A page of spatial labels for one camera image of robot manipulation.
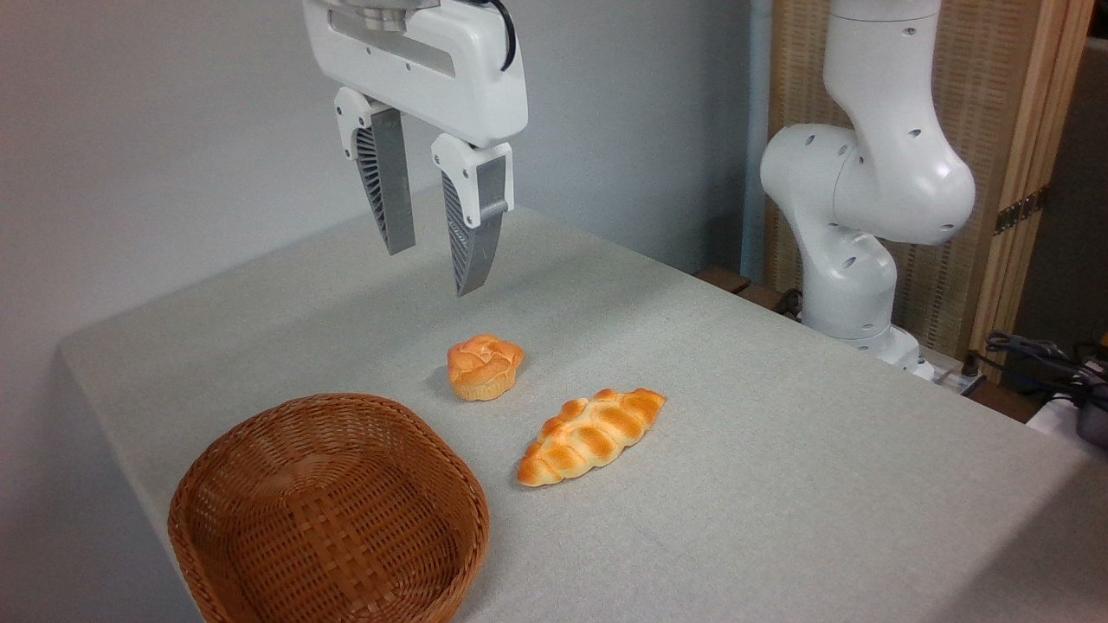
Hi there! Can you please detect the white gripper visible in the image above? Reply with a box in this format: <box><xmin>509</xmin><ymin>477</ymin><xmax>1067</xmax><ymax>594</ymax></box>
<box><xmin>301</xmin><ymin>0</ymin><xmax>529</xmax><ymax>299</ymax></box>

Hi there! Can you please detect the round orange bread bun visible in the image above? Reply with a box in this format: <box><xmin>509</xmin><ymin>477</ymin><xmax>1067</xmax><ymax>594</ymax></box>
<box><xmin>447</xmin><ymin>334</ymin><xmax>525</xmax><ymax>402</ymax></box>

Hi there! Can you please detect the long braided bread loaf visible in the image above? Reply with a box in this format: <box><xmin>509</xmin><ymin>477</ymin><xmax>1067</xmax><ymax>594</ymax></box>
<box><xmin>517</xmin><ymin>388</ymin><xmax>667</xmax><ymax>488</ymax></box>

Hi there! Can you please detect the brown wicker basket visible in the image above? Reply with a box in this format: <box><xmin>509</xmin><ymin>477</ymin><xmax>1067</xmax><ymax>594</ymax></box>
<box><xmin>167</xmin><ymin>393</ymin><xmax>491</xmax><ymax>623</ymax></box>

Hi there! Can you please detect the grey tablecloth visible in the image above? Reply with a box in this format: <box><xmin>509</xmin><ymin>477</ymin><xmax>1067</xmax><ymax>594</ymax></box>
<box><xmin>59</xmin><ymin>182</ymin><xmax>1108</xmax><ymax>623</ymax></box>

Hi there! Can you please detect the bamboo folding screen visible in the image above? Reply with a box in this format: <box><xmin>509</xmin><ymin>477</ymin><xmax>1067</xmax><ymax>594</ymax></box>
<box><xmin>769</xmin><ymin>0</ymin><xmax>1097</xmax><ymax>383</ymax></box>

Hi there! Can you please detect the brass screen hinge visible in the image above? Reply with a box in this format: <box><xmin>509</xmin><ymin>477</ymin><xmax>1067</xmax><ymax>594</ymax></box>
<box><xmin>994</xmin><ymin>185</ymin><xmax>1051</xmax><ymax>236</ymax></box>

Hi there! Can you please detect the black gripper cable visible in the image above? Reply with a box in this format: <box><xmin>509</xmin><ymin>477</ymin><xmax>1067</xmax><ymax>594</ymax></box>
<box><xmin>481</xmin><ymin>0</ymin><xmax>519</xmax><ymax>72</ymax></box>

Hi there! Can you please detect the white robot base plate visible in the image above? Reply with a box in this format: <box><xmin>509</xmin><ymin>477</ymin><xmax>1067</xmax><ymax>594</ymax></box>
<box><xmin>913</xmin><ymin>344</ymin><xmax>989</xmax><ymax>397</ymax></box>

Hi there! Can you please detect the black cable bundle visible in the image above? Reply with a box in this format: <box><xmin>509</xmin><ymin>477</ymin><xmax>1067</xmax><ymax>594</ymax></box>
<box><xmin>983</xmin><ymin>331</ymin><xmax>1108</xmax><ymax>392</ymax></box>

